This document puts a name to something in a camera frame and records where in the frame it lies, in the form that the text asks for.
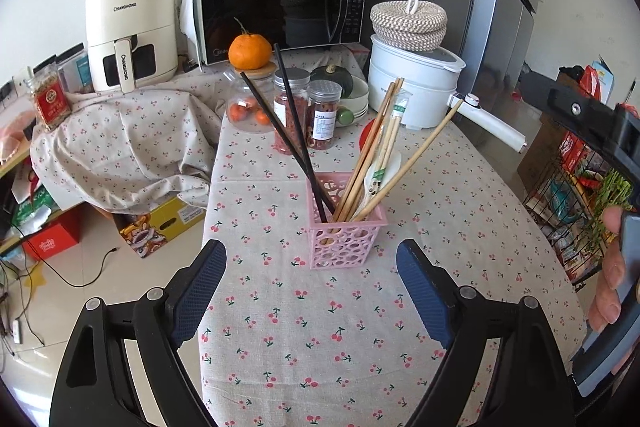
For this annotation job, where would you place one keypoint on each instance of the red snack packet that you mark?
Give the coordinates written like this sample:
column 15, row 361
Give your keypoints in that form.
column 575, row 152

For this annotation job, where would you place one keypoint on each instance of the pale printed chopstick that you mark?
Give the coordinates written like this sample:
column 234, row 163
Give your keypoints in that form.
column 390, row 132
column 397, row 127

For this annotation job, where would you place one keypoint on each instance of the pink perforated utensil basket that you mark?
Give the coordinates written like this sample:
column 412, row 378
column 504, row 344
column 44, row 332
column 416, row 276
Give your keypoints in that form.
column 345, row 242

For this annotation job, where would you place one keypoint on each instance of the black chopstick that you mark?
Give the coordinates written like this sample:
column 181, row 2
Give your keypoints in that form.
column 292, row 117
column 280, row 132

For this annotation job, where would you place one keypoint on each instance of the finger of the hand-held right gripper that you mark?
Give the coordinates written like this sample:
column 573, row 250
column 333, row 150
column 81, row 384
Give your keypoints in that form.
column 565, row 107

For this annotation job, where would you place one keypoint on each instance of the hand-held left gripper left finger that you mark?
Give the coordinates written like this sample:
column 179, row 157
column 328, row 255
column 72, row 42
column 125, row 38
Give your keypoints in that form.
column 200, row 287

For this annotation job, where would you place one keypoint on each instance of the red plastic object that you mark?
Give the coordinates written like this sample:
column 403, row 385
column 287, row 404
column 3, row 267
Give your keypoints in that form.
column 369, row 139

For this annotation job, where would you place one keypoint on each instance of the small green lime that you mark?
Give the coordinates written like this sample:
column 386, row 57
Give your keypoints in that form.
column 345, row 115

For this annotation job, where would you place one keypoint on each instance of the orange tangerine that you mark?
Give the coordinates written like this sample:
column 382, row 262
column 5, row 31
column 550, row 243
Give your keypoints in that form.
column 247, row 52

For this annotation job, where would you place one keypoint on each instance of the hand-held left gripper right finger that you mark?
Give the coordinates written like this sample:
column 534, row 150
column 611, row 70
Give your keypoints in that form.
column 422, row 292

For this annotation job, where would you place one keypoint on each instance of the teal snack packet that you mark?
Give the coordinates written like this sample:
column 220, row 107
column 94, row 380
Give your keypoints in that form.
column 562, row 202

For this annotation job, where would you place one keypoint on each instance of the dark green squash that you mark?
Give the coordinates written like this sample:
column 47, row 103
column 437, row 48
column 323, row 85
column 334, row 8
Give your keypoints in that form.
column 332, row 79

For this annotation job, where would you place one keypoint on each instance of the jar with red label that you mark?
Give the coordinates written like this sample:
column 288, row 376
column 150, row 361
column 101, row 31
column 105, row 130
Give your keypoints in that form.
column 50, row 104

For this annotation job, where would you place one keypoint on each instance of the yellow printed cardboard box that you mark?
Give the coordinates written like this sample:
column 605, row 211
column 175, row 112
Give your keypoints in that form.
column 160, row 227

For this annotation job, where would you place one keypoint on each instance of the plain wooden chopstick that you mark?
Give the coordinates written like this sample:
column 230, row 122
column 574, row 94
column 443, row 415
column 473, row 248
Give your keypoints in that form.
column 382, row 99
column 387, row 99
column 395, row 94
column 426, row 142

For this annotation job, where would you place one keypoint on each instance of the cream air fryer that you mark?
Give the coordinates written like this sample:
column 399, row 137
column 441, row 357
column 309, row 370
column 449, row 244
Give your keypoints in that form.
column 130, row 32

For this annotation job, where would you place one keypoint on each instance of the clear spice jar red contents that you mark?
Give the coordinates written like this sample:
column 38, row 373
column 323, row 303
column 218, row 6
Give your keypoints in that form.
column 287, row 97
column 325, row 117

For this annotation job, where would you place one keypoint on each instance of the bunch of green vegetables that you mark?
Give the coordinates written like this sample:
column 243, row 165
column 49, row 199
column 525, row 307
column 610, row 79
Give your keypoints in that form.
column 612, row 192

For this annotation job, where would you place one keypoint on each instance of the white electric cooking pot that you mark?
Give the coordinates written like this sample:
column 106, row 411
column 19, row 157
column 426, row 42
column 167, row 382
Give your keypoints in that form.
column 415, row 82

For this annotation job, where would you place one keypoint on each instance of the glass jar with wooden lid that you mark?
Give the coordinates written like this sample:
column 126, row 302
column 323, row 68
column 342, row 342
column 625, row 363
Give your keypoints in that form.
column 240, row 107

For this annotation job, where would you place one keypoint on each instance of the red box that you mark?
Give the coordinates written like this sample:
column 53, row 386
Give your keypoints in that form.
column 52, row 239

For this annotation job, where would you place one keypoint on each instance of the black microwave oven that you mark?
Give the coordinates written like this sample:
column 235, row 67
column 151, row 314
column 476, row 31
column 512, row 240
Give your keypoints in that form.
column 270, row 2

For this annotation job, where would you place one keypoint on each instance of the person's right hand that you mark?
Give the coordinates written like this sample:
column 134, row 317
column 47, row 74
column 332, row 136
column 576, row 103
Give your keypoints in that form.
column 610, row 257

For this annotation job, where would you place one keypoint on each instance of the stack of white bowls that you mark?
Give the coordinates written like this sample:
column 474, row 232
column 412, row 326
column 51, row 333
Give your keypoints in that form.
column 359, row 99

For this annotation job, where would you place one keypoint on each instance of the grey refrigerator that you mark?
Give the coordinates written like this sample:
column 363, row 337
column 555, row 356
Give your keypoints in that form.
column 500, row 7

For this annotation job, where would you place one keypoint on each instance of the clear plastic container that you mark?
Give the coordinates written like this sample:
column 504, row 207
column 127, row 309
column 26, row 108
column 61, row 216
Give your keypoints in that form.
column 75, row 72

